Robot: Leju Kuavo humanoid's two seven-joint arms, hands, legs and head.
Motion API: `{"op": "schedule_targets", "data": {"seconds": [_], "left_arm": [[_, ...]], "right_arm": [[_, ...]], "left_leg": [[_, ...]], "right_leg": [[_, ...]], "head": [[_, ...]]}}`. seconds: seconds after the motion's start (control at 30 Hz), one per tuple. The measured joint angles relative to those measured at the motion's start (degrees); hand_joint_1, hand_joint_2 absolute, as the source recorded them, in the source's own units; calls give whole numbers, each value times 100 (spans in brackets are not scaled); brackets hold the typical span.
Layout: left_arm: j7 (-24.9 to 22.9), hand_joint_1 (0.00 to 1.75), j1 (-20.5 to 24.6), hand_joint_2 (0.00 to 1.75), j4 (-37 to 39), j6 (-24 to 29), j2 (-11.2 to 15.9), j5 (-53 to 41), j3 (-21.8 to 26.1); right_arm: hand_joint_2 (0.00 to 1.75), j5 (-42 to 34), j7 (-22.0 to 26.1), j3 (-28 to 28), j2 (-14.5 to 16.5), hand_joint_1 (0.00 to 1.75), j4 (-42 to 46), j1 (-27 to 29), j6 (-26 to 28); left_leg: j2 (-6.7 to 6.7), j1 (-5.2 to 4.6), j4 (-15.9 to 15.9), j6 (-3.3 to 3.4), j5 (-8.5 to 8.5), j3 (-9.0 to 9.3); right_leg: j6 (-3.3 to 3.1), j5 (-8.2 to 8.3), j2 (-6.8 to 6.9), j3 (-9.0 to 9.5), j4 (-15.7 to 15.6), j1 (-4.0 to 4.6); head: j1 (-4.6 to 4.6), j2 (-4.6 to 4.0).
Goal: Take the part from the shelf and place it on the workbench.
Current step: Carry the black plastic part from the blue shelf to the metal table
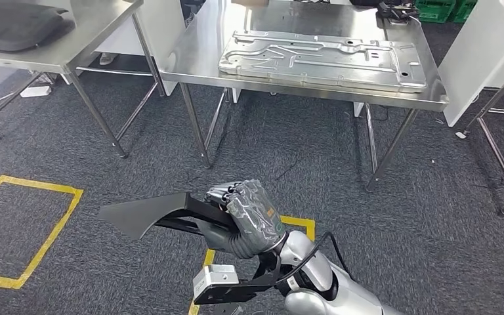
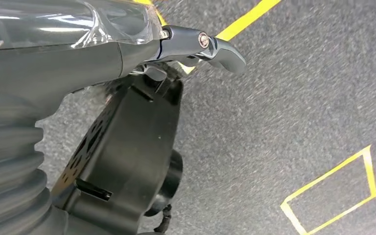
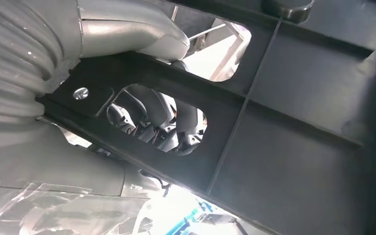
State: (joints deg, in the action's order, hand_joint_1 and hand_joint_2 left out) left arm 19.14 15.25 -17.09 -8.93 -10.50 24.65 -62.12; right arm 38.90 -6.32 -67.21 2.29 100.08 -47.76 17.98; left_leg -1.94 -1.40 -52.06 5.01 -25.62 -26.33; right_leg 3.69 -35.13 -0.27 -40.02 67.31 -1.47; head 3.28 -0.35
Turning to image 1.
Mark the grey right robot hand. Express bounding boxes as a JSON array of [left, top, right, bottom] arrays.
[[199, 178, 289, 257]]

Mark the black plastic bracket part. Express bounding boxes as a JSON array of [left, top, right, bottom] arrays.
[[96, 191, 241, 244]]

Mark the steel workbench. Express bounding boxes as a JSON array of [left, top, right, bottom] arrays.
[[158, 0, 450, 193], [0, 0, 167, 159], [455, 56, 504, 219]]

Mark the yellow tape floor square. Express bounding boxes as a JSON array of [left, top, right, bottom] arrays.
[[188, 216, 316, 315], [0, 175, 85, 291]]

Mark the stamped sheet metal panel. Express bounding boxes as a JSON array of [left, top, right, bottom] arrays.
[[218, 29, 428, 95]]

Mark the white partition panel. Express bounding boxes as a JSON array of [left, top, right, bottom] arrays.
[[91, 0, 188, 97], [436, 0, 504, 128]]

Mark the white power strip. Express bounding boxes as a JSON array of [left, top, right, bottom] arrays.
[[19, 85, 53, 99]]

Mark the green plastic crate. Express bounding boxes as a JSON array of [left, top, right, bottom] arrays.
[[415, 0, 456, 24], [450, 0, 479, 24]]

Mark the black moulded cover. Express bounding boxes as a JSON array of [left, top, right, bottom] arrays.
[[0, 2, 77, 54]]

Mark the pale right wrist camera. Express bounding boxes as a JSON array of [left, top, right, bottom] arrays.
[[192, 265, 240, 299]]

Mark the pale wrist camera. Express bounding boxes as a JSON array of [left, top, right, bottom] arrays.
[[192, 265, 240, 299], [217, 303, 245, 315]]

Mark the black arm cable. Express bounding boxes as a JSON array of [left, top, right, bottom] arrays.
[[274, 231, 353, 288]]

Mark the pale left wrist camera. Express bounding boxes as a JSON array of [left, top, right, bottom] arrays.
[[217, 303, 245, 315]]

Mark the black cabled device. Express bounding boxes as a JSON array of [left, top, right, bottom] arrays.
[[349, 0, 420, 24]]

